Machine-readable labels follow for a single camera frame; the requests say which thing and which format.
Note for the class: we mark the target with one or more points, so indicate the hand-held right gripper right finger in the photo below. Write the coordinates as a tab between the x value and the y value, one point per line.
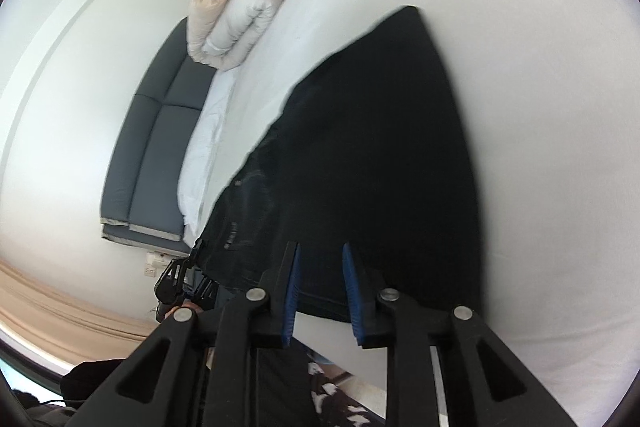
351	292

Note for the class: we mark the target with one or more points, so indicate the folded beige white duvet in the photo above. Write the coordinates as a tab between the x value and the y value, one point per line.
235	22

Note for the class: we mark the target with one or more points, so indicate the black white patterned cloth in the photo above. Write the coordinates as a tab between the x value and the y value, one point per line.
345	402

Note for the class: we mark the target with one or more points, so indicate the black denim pants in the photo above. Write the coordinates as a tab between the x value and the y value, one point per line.
380	157

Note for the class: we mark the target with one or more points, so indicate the white wall socket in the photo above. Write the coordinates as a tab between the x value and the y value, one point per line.
152	264

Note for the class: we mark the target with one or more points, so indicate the bed with white sheet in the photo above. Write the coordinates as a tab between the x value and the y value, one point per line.
525	107

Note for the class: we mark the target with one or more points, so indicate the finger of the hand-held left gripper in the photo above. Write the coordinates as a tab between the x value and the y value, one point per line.
207	289
172	279

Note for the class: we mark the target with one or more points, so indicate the person's left hand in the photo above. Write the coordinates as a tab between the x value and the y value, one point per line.
185	306

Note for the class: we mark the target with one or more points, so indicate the grey upholstered headboard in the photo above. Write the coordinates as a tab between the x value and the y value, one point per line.
150	147

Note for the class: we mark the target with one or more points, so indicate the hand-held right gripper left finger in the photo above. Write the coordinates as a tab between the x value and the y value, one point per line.
294	292

